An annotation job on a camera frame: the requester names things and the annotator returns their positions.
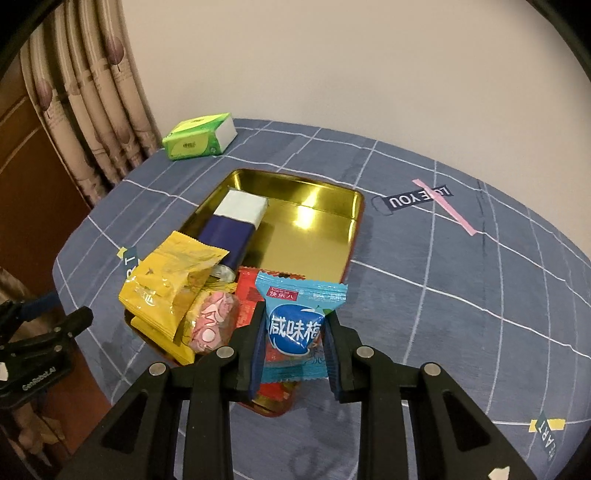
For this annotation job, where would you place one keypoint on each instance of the red packet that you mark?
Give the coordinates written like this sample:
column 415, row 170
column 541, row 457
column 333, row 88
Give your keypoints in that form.
column 247, row 295

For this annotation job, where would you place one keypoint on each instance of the maroon tin box gold inside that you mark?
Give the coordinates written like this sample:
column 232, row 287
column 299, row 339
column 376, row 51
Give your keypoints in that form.
column 300, row 230

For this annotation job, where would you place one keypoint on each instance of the blue grid tablecloth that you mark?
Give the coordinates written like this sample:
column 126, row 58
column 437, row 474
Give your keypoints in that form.
column 438, row 300

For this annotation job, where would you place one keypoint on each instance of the beige patterned curtain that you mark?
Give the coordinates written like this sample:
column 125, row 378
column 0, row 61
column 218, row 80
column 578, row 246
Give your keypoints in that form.
column 92, row 115

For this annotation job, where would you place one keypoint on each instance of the brown wooden cabinet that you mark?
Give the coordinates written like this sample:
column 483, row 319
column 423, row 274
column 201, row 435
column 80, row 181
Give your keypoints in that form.
column 32, row 207

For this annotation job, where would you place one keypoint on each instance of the navy and white packet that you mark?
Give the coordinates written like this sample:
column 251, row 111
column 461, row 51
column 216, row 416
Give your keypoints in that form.
column 231, row 230

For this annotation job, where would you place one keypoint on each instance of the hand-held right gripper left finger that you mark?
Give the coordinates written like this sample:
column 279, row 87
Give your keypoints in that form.
column 258, row 355

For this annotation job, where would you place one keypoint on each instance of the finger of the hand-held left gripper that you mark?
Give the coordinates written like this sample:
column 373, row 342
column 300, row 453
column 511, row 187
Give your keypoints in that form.
column 74, row 323
column 39, row 308

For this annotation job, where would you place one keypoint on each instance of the green tissue pack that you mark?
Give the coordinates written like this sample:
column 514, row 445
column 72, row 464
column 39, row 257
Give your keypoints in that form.
column 194, row 141

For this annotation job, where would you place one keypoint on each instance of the pink patterned packet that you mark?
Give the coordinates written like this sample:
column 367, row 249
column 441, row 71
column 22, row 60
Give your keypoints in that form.
column 210, row 323

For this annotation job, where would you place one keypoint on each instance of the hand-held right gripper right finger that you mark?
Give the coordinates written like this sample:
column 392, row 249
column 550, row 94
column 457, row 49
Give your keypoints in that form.
column 334, row 364

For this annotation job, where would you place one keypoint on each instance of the yellow packet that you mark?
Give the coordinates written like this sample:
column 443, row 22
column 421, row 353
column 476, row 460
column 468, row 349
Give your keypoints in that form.
column 161, row 277
column 157, row 339

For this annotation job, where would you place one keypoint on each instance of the small blue candy packet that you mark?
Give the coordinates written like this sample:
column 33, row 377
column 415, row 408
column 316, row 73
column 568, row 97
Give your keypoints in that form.
column 295, row 323

